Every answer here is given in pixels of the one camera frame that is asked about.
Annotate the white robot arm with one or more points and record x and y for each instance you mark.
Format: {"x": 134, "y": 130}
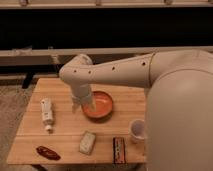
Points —
{"x": 179, "y": 102}

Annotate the white tube bottle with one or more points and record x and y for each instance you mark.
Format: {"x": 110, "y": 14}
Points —
{"x": 47, "y": 114}

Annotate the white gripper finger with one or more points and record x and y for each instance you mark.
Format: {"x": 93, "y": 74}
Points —
{"x": 92, "y": 105}
{"x": 75, "y": 107}

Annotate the black red snack bar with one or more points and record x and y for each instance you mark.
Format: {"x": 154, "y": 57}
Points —
{"x": 119, "y": 150}

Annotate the dark red wrapped snack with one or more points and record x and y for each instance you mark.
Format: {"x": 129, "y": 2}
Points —
{"x": 47, "y": 153}

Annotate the white ceramic cup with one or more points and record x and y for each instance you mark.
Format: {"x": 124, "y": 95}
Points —
{"x": 137, "y": 131}

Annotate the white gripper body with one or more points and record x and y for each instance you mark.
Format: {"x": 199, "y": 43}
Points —
{"x": 81, "y": 94}

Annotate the orange bowl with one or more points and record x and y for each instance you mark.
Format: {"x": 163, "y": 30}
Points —
{"x": 103, "y": 106}

